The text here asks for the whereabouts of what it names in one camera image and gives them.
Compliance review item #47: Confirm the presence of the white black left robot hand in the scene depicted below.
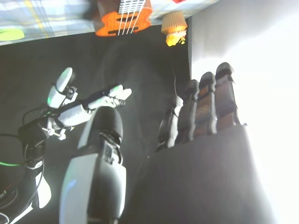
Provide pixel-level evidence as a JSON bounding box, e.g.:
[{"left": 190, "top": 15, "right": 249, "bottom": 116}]
[{"left": 59, "top": 62, "right": 278, "bottom": 224}]

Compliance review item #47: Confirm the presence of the orange wooden ukulele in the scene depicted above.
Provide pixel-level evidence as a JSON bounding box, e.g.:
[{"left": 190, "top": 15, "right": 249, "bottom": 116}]
[{"left": 94, "top": 0, "right": 153, "bottom": 37}]

